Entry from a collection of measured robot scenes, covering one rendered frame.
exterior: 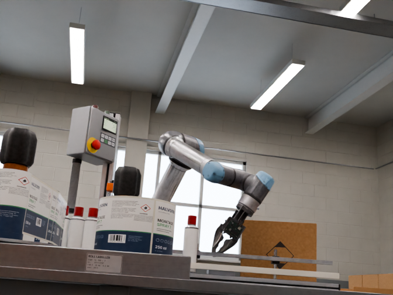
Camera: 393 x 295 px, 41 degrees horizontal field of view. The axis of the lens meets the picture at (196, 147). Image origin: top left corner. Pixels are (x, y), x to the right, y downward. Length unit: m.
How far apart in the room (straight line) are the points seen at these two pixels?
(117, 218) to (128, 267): 0.20
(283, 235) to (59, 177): 5.65
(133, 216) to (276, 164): 6.91
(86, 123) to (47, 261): 0.96
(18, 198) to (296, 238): 1.21
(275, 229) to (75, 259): 1.19
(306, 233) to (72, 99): 6.04
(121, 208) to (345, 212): 7.29
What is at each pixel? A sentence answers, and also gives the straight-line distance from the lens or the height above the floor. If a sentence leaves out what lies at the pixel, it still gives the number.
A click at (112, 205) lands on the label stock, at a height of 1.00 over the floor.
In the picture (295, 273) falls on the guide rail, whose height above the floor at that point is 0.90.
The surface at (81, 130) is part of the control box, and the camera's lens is 2.02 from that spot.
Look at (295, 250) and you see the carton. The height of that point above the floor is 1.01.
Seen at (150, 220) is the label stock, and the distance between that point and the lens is 1.28.
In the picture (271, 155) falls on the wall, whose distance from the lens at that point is 7.97.
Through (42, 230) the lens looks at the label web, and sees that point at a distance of 1.47.
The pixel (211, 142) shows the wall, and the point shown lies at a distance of 7.89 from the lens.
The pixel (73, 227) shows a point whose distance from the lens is 1.92.
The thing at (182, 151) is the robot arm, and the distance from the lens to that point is 2.09.
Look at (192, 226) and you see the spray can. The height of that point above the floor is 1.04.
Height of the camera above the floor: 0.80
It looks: 16 degrees up
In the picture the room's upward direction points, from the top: 4 degrees clockwise
